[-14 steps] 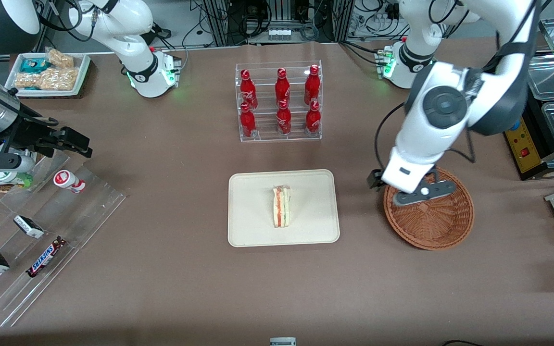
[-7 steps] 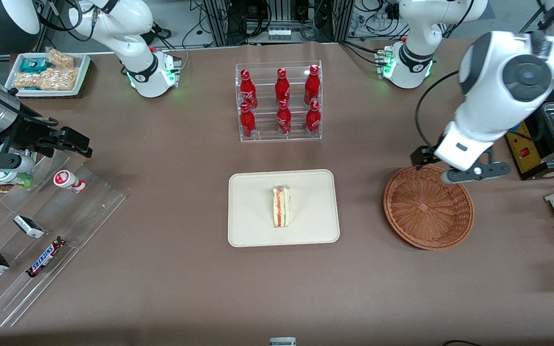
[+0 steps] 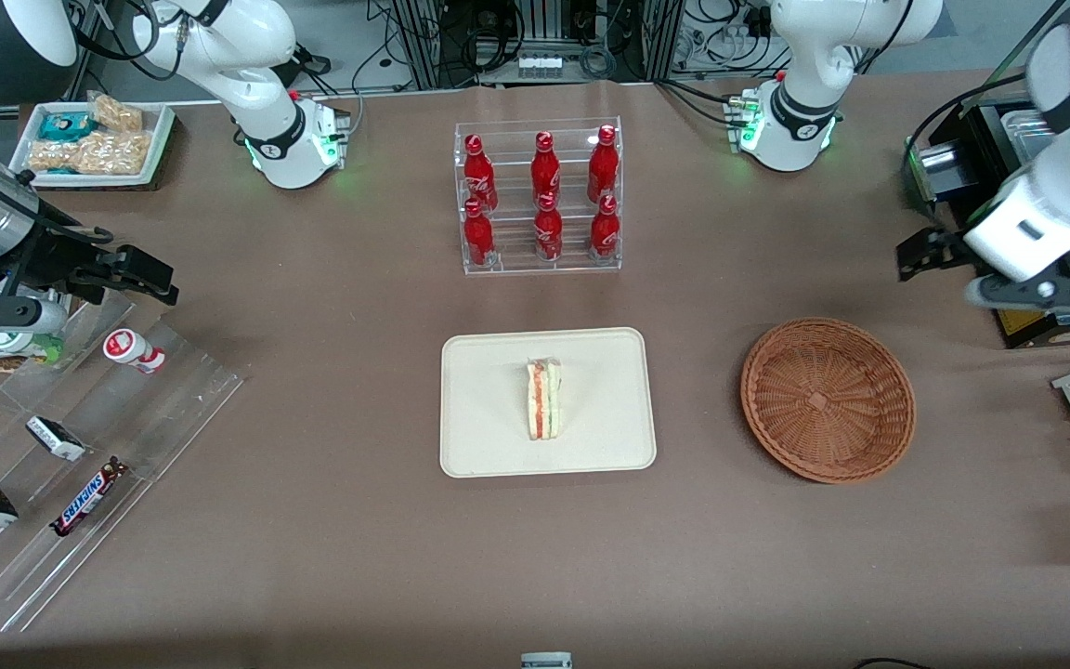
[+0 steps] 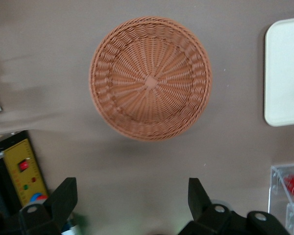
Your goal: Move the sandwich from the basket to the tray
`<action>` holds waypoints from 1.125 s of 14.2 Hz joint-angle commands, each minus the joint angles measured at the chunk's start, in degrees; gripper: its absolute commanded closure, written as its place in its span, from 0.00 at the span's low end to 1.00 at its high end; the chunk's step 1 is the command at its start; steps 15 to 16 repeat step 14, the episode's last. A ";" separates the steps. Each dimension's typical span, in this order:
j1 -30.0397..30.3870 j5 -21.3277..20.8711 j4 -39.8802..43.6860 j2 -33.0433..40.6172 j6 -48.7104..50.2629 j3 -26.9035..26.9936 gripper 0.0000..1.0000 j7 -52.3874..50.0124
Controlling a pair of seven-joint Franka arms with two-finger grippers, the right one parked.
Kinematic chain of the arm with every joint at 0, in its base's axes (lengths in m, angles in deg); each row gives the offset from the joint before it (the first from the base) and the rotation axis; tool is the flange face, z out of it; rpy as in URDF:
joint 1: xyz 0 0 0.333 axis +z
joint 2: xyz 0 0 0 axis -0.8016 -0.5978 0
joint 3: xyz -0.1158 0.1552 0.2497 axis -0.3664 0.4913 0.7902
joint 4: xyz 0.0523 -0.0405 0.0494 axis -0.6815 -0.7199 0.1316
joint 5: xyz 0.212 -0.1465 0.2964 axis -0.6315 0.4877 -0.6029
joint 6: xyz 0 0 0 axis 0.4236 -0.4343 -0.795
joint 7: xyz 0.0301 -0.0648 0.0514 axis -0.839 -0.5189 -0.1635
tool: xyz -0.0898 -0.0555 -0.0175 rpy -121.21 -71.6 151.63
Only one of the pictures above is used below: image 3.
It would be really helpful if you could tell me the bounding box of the triangle sandwich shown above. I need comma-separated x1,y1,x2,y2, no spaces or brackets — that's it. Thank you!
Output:
525,359,562,441

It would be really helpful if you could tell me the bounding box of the white snack tray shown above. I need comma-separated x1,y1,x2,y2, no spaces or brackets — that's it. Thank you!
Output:
10,100,176,190

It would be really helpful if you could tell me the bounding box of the brown round wicker basket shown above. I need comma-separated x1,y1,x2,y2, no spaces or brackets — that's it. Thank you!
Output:
741,319,917,485

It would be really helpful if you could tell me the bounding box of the cream rectangular plastic tray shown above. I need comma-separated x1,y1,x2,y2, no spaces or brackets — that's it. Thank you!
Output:
440,327,658,479

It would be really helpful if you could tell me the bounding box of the white red yogurt bottle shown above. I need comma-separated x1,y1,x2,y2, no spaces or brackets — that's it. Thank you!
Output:
103,328,167,375

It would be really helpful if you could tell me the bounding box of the black food warmer machine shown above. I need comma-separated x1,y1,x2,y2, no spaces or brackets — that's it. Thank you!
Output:
902,79,1070,350

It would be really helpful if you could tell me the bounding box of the clear bag of rice crackers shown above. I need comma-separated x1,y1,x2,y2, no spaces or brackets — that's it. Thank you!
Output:
75,130,153,176
27,139,81,173
89,93,144,133

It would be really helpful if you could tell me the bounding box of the green white snack cup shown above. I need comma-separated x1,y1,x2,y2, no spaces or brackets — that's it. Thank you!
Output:
0,325,67,373

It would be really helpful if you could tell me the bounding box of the teal snack packet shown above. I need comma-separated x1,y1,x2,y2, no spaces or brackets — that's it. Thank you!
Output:
38,111,98,142

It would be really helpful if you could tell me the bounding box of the clear acrylic step display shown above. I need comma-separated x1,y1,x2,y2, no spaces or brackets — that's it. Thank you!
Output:
0,295,248,635

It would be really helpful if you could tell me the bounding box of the brown snickers bar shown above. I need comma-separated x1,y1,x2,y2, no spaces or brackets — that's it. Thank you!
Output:
49,456,130,538

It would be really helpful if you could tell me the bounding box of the red cola bottle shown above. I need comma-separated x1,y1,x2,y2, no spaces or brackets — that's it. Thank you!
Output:
463,134,499,213
534,193,565,262
590,194,620,259
463,199,497,268
531,131,562,201
588,125,620,203

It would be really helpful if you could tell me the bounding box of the clear acrylic bottle rack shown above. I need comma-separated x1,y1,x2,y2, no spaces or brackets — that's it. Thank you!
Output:
453,117,623,275

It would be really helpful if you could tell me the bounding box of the aluminium frame post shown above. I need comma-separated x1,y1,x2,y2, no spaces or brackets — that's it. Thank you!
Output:
642,0,685,85
391,0,445,91

